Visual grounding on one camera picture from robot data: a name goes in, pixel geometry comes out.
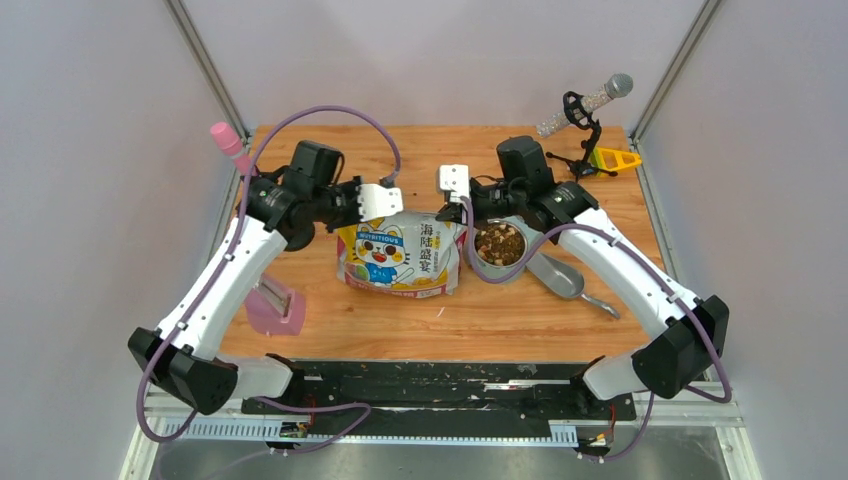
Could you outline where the pet food bag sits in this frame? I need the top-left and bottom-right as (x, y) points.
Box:
(337, 211), (467, 299)

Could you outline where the metal scoop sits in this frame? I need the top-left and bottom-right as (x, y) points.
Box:
(526, 252), (621, 319)

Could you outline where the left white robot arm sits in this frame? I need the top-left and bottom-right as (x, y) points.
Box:
(128, 140), (361, 415)

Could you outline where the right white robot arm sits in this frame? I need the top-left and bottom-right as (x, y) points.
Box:
(437, 135), (732, 418)

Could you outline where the grey double pet feeder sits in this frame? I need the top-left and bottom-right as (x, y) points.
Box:
(463, 216), (539, 283)

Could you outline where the front steel bowl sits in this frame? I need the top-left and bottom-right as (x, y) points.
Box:
(474, 221), (527, 267)

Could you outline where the yellow plastic triangle toy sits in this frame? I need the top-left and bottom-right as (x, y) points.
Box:
(589, 147), (642, 177)

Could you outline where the black tripod mic stand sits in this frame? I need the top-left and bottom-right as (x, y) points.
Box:
(545, 91), (618, 183)

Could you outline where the pink microphone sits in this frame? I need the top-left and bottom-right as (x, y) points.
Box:
(209, 122), (258, 176)

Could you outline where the pink block holder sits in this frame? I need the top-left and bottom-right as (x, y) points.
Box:
(244, 274), (306, 336)

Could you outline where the glitter silver microphone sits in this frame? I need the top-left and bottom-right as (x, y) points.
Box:
(536, 73), (634, 138)

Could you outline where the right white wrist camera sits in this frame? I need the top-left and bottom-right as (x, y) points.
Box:
(437, 164), (470, 204)

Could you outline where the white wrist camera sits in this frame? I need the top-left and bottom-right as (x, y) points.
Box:
(437, 164), (470, 204)
(357, 183), (404, 222)

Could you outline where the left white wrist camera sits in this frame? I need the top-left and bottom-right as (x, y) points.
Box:
(357, 183), (404, 222)

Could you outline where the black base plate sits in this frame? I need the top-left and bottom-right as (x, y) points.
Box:
(276, 360), (637, 438)

